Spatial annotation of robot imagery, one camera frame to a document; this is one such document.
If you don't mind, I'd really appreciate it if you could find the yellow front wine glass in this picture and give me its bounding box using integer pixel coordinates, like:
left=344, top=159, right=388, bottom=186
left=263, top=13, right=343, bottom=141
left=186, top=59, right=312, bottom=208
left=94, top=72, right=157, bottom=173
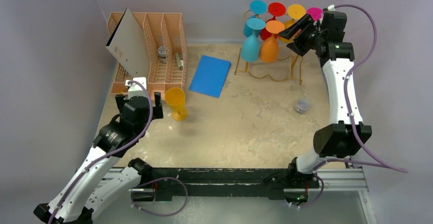
left=165, top=88, right=188, bottom=121

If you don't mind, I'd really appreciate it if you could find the yellow wine glass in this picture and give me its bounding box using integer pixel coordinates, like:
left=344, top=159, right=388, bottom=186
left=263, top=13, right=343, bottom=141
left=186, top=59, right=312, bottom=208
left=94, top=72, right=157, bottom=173
left=165, top=88, right=188, bottom=121
left=280, top=4, right=306, bottom=29

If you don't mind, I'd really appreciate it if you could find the orange wine glass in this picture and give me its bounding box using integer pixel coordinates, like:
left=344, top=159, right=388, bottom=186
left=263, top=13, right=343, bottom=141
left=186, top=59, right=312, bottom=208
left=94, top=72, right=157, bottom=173
left=259, top=20, right=284, bottom=63

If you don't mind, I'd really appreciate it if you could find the light blue front wine glass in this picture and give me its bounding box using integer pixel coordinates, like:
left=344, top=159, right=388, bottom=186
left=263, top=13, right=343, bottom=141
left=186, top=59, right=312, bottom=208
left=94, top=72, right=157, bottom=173
left=240, top=16, right=266, bottom=62

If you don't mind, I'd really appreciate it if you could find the light blue wine glass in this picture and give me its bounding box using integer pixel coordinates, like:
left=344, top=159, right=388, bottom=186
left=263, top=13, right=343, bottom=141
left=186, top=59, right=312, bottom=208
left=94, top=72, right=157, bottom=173
left=243, top=0, right=268, bottom=37
left=240, top=16, right=266, bottom=62

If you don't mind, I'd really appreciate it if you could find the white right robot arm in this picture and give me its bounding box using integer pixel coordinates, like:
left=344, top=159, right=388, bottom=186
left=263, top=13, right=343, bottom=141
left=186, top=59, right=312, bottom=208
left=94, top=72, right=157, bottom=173
left=279, top=12, right=372, bottom=187

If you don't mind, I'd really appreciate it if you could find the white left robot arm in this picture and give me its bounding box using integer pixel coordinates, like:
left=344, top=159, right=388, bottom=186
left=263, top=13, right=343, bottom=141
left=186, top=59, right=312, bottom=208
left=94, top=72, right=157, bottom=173
left=33, top=90, right=163, bottom=223

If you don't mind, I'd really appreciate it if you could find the yellow rear wine glass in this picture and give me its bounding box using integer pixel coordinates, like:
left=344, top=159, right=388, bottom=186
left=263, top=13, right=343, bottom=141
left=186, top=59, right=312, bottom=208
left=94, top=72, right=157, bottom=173
left=280, top=4, right=306, bottom=29

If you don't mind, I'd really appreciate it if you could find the magenta wine glass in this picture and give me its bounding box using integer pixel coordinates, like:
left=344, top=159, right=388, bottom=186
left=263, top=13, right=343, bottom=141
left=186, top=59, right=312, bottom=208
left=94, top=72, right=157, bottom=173
left=306, top=7, right=323, bottom=21

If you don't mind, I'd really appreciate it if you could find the red wine glass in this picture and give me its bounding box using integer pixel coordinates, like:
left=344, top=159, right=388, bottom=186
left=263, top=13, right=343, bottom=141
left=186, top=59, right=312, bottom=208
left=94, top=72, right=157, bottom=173
left=260, top=2, right=286, bottom=41

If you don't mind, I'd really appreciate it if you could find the gold metal wine glass rack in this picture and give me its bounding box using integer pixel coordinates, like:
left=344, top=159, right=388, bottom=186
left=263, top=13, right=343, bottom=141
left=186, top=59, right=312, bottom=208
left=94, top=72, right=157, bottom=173
left=234, top=8, right=303, bottom=85

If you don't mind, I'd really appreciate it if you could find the light blue rear wine glass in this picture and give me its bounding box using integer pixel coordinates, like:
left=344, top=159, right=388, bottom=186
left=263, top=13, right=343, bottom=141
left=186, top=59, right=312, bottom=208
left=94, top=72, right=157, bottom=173
left=243, top=0, right=268, bottom=37

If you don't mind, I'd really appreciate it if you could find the grey board in organizer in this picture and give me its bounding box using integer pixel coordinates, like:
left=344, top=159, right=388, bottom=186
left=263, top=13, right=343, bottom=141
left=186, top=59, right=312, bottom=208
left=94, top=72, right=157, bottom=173
left=105, top=8, right=151, bottom=78

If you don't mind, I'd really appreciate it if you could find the blue notebook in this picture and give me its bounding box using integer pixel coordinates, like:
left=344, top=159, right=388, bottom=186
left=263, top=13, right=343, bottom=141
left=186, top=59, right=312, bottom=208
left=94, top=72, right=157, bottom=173
left=189, top=55, right=231, bottom=98

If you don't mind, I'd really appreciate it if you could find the small jar in organizer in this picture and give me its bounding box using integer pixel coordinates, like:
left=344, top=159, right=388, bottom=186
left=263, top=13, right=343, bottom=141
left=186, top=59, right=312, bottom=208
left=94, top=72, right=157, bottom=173
left=157, top=45, right=167, bottom=63

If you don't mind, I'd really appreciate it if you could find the pink plastic file organizer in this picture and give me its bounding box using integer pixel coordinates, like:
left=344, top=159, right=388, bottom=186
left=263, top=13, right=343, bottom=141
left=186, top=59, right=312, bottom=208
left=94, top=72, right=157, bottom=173
left=107, top=12, right=189, bottom=104

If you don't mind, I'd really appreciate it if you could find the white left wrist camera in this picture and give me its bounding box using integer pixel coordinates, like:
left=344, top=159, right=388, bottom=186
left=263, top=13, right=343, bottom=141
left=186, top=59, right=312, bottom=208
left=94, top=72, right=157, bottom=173
left=125, top=77, right=149, bottom=99

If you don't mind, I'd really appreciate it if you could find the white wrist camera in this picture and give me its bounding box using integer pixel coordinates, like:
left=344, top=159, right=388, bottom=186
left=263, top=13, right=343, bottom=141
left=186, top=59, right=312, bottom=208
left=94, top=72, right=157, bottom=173
left=326, top=5, right=335, bottom=11
left=125, top=77, right=149, bottom=99

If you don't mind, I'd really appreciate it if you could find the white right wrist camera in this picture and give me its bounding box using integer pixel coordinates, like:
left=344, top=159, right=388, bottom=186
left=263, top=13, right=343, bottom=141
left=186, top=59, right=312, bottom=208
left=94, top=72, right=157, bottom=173
left=326, top=5, right=335, bottom=11

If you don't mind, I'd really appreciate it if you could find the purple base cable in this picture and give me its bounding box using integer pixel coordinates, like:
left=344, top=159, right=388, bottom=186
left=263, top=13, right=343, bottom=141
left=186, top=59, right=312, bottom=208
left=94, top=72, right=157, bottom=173
left=130, top=177, right=189, bottom=217

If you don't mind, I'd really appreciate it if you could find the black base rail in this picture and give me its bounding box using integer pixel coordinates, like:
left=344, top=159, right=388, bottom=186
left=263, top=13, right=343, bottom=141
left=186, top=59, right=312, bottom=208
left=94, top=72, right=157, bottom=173
left=139, top=164, right=320, bottom=203

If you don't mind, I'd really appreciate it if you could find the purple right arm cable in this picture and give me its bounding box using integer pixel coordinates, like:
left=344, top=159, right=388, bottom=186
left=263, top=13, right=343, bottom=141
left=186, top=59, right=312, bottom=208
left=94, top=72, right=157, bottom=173
left=312, top=4, right=408, bottom=174

